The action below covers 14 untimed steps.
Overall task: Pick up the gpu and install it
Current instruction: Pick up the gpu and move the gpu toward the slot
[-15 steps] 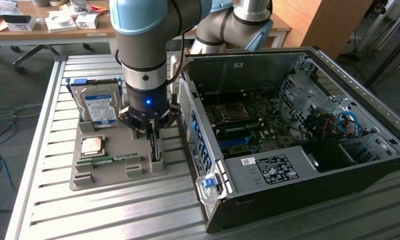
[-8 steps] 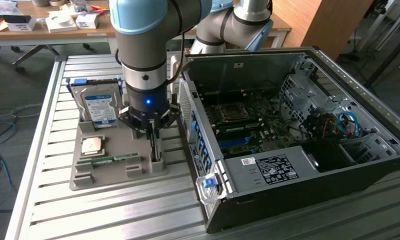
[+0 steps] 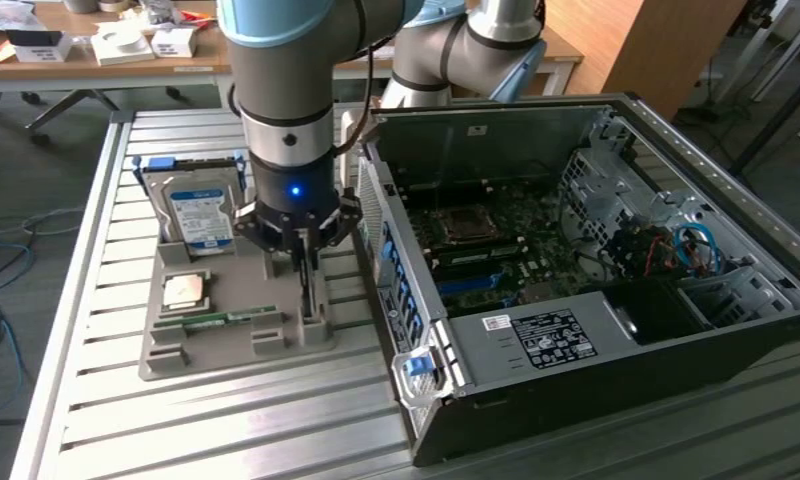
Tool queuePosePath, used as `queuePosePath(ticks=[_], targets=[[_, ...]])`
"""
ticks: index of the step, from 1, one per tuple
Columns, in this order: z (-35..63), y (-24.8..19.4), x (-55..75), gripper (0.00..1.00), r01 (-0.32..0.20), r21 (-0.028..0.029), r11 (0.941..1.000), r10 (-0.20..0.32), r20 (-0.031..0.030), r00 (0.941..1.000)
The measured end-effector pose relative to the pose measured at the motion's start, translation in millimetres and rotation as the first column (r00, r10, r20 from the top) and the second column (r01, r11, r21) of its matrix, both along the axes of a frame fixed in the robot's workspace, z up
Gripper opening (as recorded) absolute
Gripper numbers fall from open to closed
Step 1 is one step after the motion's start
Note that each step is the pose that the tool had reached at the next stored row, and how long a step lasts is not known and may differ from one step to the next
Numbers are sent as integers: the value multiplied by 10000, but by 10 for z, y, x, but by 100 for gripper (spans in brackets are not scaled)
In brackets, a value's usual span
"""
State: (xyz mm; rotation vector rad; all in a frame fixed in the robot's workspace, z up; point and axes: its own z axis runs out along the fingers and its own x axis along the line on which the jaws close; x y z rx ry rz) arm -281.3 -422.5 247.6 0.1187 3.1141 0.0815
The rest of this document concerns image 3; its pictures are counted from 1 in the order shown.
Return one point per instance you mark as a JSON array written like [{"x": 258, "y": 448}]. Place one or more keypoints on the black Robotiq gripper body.
[{"x": 296, "y": 185}]

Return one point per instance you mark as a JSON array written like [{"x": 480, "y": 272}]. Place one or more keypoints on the green graphics card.
[{"x": 309, "y": 295}]

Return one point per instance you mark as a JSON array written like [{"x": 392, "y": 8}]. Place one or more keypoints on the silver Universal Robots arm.
[{"x": 280, "y": 75}]

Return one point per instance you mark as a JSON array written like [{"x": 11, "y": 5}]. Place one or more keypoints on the hard disk in blue carrier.
[{"x": 193, "y": 210}]

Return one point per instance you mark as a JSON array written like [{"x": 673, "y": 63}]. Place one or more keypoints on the CPU chip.
[{"x": 182, "y": 292}]

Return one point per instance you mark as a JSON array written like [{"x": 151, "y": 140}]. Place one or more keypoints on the metal CPU socket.
[{"x": 466, "y": 225}]

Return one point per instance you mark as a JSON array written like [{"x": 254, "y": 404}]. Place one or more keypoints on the green RAM stick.
[{"x": 226, "y": 316}]

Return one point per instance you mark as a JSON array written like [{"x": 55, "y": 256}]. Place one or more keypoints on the installed RAM stick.
[{"x": 480, "y": 254}]

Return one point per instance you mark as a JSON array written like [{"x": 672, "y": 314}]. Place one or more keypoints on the long expansion slot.
[{"x": 469, "y": 286}]

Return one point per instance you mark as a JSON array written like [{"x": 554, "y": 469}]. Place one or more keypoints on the grey parts rack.
[{"x": 240, "y": 350}]

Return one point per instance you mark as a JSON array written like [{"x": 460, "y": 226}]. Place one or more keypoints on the green motherboard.
[{"x": 540, "y": 240}]

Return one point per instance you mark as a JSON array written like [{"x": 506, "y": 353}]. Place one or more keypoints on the white paper stack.
[{"x": 382, "y": 54}]

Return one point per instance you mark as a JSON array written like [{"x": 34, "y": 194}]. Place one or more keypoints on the blue case release latch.
[{"x": 418, "y": 365}]

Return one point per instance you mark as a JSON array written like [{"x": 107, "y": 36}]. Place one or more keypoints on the grey power supply unit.
[{"x": 480, "y": 350}]

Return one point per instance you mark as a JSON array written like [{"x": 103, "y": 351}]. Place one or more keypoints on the small white labelled box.
[{"x": 173, "y": 45}]

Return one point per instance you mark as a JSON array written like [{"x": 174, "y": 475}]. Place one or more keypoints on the flat white box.
[{"x": 122, "y": 57}]

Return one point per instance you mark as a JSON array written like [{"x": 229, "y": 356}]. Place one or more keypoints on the small orange object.
[{"x": 196, "y": 18}]

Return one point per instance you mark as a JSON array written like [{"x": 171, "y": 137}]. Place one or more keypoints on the perforated metal drive cage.
[{"x": 606, "y": 200}]

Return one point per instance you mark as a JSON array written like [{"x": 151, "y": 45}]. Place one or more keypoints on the white tape roll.
[{"x": 115, "y": 37}]

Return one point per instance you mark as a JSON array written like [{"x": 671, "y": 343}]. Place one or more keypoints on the beige tape roll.
[{"x": 114, "y": 5}]

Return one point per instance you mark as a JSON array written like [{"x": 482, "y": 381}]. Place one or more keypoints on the white box with black insert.
[{"x": 39, "y": 52}]

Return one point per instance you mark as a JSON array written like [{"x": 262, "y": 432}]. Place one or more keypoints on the grey cup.
[{"x": 79, "y": 5}]

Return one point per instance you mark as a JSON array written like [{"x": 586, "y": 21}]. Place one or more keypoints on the black open PC case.
[{"x": 573, "y": 400}]

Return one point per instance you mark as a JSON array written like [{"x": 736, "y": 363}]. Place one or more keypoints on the clear plastic bag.
[{"x": 2, "y": 15}]

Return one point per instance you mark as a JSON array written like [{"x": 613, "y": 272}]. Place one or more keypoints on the wooden cabinet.
[{"x": 673, "y": 60}]

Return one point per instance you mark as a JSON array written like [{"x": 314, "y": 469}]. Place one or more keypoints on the metal disk bay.
[{"x": 740, "y": 295}]

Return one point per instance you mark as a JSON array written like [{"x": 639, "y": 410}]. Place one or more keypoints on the black metal pole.
[{"x": 780, "y": 112}]

